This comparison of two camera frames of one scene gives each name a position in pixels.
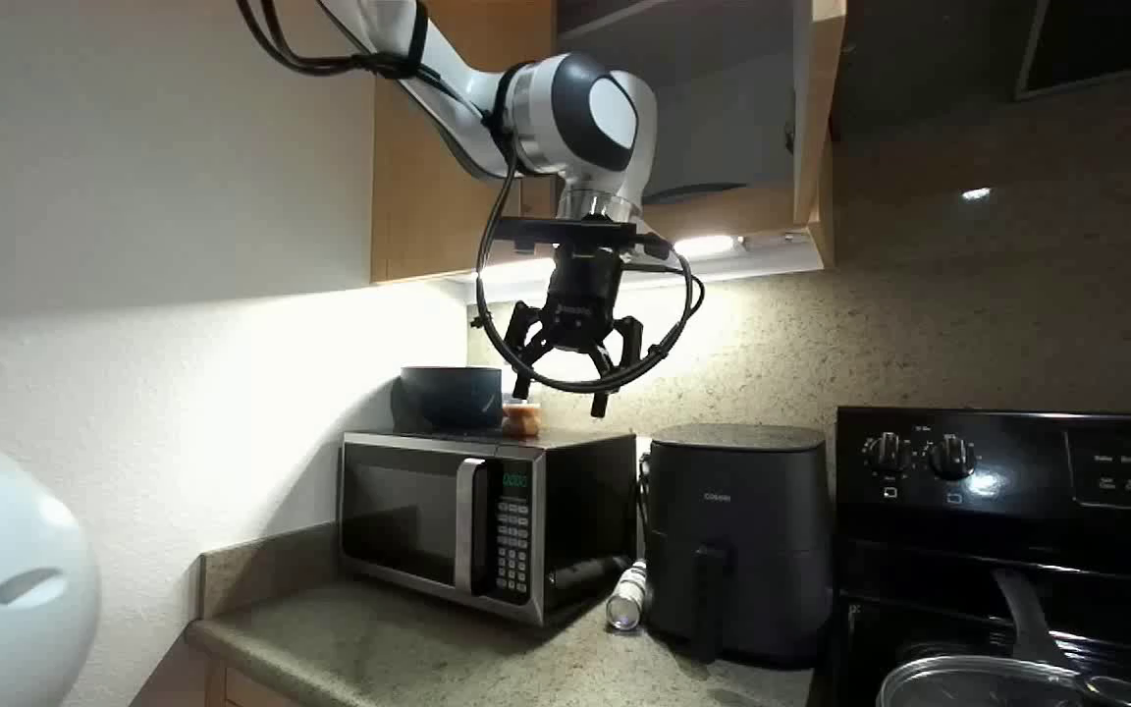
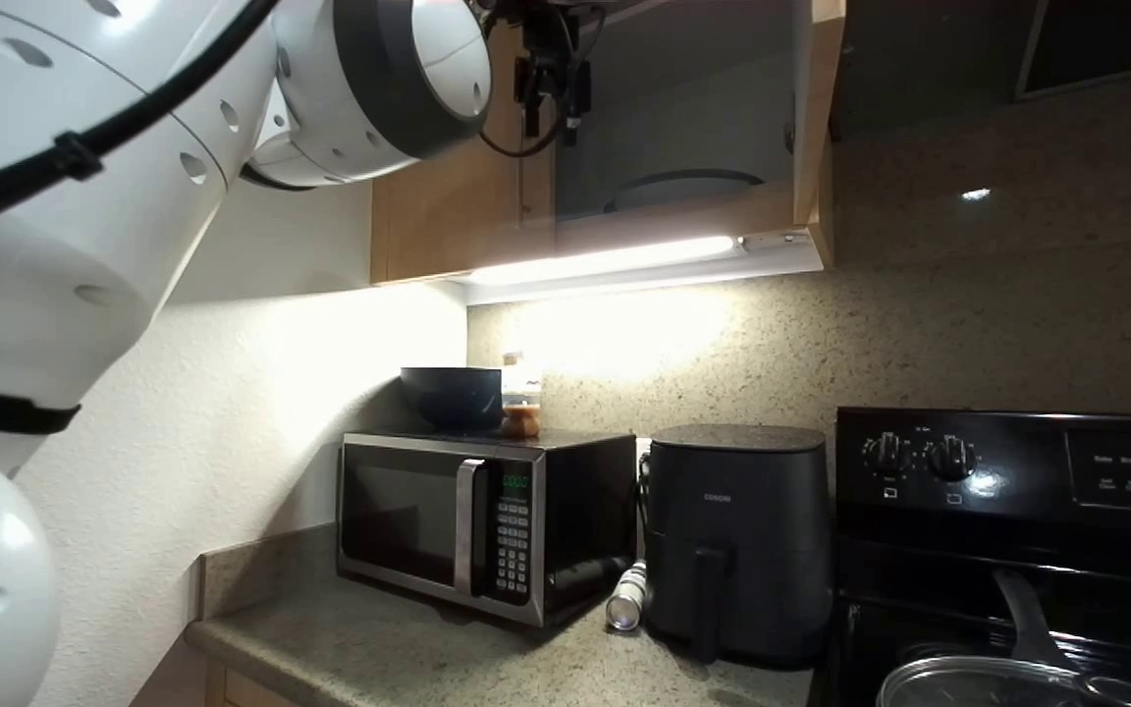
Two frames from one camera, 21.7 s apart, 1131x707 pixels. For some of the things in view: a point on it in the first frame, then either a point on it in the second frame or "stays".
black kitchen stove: [1085, 507] stays
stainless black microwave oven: [517, 525] stays
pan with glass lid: [1025, 676] stays
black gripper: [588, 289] → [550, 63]
